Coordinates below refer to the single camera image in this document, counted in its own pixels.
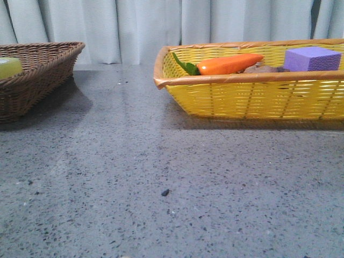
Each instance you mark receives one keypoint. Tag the yellow-clear packing tape roll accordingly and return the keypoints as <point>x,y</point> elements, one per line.
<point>9,67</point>

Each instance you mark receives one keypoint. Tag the orange toy carrot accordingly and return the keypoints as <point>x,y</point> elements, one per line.
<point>220,66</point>

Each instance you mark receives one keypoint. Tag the brown lumpy toy item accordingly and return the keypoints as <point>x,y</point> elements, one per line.
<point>261,68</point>

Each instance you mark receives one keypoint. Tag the light grey curtain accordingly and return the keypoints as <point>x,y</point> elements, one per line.
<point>132,32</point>

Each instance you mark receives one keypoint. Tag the yellow woven plastic basket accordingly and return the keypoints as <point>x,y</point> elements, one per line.
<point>311,95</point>

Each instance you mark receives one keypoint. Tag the brown wicker basket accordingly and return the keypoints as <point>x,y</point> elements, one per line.
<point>45,67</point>

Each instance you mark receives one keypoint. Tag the purple foam cube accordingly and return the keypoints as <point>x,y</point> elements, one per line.
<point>311,59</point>

